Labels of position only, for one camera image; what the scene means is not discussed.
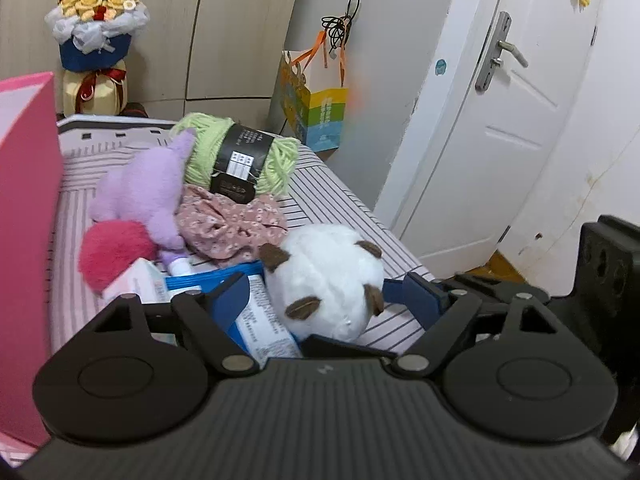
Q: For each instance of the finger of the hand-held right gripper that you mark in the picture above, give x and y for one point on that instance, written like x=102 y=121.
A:
x=480 y=285
x=345 y=347

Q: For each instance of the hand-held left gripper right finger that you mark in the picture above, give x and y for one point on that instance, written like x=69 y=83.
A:
x=425 y=302

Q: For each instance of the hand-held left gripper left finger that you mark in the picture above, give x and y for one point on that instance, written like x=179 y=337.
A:
x=227 y=297

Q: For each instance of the white printed packet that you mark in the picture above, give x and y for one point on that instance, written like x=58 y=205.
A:
x=260 y=320

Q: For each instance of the blue-edged plastic bag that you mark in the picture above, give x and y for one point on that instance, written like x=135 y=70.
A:
x=190 y=282

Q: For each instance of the pink floral cloth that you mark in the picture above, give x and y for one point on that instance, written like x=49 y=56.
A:
x=225 y=220

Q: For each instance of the white plush with brown ears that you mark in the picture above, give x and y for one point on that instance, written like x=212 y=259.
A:
x=325 y=270

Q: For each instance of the white and pink tissue packet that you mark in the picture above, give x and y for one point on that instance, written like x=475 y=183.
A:
x=140 y=280

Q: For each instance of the red fluffy pompom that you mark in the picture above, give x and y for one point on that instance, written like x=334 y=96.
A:
x=112 y=255

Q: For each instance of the purple plush toy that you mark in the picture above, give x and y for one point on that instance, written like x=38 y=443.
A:
x=145 y=185

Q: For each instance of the green yarn skein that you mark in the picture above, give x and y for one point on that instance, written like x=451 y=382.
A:
x=200 y=150

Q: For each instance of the pink cardboard box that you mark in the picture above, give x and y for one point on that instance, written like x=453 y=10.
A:
x=25 y=210

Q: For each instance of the white door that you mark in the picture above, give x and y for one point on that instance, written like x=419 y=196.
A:
x=525 y=135

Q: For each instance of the colourful paper gift bag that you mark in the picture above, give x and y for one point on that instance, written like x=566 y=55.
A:
x=320 y=115

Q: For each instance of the round blue sticker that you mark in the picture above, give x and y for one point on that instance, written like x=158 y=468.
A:
x=440 y=67

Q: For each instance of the cream gift box with ribbon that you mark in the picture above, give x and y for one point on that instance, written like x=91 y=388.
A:
x=100 y=95

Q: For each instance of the beige wardrobe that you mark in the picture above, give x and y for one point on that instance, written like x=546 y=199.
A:
x=225 y=35

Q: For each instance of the crochet flower bouquet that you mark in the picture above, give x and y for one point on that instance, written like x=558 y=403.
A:
x=95 y=10

